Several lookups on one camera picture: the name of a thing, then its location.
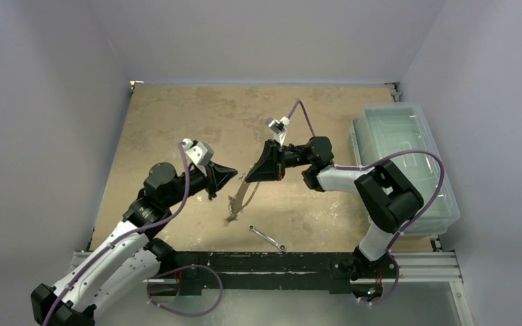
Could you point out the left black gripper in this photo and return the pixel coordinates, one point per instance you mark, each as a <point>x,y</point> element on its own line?
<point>217,176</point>

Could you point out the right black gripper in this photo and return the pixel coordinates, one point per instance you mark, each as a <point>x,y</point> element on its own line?
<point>279,161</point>

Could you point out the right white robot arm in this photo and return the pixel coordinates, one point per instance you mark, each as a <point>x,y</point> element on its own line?
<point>388,196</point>

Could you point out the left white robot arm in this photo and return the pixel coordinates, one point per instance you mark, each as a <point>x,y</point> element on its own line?
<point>131,253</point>

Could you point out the silver ratchet wrench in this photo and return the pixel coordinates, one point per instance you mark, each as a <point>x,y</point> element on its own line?
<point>281,247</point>

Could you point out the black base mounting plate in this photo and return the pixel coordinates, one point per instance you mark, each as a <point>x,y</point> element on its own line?
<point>190,272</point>

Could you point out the clear plastic storage bin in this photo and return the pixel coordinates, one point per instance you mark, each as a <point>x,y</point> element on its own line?
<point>386,128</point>

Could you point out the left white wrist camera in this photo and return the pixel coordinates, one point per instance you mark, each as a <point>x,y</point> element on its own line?
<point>200,153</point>

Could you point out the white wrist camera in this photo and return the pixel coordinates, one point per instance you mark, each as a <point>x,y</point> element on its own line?
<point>200,153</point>
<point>279,128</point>

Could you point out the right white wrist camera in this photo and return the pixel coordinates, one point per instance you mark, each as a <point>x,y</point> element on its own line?
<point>279,128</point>

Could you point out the aluminium frame rail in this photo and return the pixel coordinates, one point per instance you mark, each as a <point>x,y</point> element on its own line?
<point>436,267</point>

